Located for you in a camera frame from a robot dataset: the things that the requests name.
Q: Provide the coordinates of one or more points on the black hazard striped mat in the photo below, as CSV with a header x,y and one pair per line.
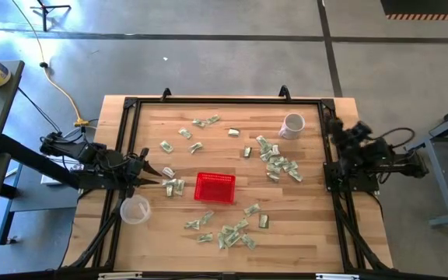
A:
x,y
426,7

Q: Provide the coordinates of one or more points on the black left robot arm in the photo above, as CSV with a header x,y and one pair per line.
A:
x,y
88,151

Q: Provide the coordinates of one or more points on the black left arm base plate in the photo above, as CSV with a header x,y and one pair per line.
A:
x,y
99,184

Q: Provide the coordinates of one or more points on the red plastic mesh basket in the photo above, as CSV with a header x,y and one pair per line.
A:
x,y
214,187

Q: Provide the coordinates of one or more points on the grey blue bench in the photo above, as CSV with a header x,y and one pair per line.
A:
x,y
45,198

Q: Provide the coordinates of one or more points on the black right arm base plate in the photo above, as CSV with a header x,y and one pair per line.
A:
x,y
366,183

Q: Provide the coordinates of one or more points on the white ceramic mug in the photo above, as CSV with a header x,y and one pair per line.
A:
x,y
292,126

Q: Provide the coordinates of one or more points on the silver metal bracket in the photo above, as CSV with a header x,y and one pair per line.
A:
x,y
120,275
337,276

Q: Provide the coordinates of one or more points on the black diagonal beam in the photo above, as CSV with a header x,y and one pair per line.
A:
x,y
33,159

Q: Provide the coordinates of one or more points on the black frame bracket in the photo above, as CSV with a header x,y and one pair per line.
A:
x,y
166,94
284,92

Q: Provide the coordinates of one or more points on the clear plastic cup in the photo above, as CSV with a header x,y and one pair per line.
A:
x,y
135,210

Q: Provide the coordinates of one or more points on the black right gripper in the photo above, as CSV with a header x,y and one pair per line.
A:
x,y
364,151

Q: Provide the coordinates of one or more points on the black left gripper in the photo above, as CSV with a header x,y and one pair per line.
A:
x,y
134,171

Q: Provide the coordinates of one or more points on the white flat box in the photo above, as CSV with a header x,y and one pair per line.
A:
x,y
51,179

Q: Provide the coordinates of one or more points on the black tripod stand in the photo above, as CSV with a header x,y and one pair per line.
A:
x,y
45,7

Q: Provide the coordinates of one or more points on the grey metal cart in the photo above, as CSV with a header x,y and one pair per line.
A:
x,y
439,175

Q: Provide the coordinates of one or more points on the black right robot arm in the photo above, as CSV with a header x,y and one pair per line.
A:
x,y
403,163

